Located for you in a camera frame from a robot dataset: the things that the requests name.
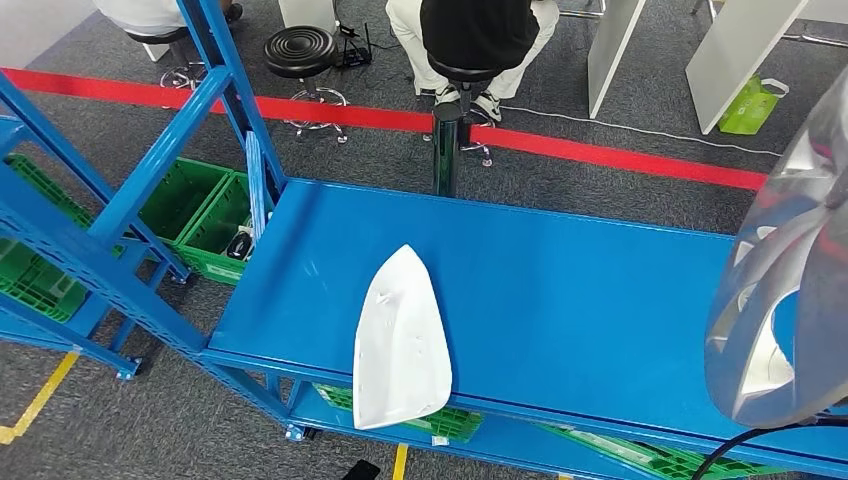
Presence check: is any silver plastic wheel hubcap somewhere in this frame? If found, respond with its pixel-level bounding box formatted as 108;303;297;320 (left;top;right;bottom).
703;66;848;430

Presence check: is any white triangular plastic shell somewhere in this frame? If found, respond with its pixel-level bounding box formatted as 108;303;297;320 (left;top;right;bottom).
351;243;454;432

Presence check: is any black round stool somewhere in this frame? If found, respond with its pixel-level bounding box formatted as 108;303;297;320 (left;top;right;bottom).
125;26;208;91
427;56;505;168
263;25;350;145

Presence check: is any pale blue ribbed strip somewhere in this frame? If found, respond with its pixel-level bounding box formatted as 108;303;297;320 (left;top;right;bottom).
245;131;268;241

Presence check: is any black robot left foot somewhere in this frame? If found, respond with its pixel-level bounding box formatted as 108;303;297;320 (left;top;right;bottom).
341;458;382;480

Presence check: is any white desk panel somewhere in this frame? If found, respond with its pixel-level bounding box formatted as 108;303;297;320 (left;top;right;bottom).
685;0;811;136
587;0;647;121
278;0;338;34

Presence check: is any green shopping bag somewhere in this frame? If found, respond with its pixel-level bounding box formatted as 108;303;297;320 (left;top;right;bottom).
718;74;791;136

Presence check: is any black stanchion post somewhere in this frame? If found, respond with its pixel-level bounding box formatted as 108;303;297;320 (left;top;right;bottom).
431;99;463;199

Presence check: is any white floor cable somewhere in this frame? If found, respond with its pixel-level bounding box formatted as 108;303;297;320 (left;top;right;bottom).
500;104;784;159

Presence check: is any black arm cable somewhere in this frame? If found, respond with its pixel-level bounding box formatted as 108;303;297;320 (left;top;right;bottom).
690;415;848;480

